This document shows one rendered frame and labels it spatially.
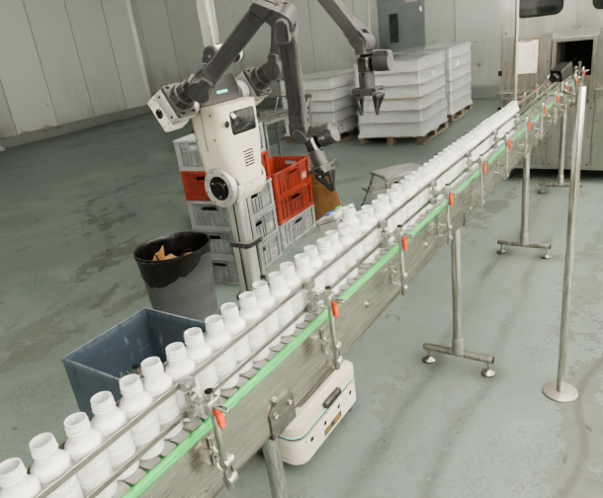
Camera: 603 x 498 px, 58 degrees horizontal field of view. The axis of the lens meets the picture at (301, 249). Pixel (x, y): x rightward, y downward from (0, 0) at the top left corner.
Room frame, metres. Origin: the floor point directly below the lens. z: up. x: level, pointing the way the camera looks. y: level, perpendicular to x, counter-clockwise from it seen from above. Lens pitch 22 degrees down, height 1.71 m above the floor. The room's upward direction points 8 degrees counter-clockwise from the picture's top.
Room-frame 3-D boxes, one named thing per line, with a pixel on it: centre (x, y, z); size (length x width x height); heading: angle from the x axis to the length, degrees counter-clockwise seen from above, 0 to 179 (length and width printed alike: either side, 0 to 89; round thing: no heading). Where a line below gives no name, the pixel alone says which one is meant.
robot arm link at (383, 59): (1.99, -0.35, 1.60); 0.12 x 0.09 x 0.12; 55
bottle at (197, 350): (0.98, 0.25, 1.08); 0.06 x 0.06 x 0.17
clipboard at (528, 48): (5.32, -2.36, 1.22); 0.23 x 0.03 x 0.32; 54
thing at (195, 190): (4.00, 0.48, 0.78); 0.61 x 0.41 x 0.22; 151
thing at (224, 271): (3.99, 0.48, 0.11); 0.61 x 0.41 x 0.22; 150
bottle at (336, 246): (1.45, -0.09, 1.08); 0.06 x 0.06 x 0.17
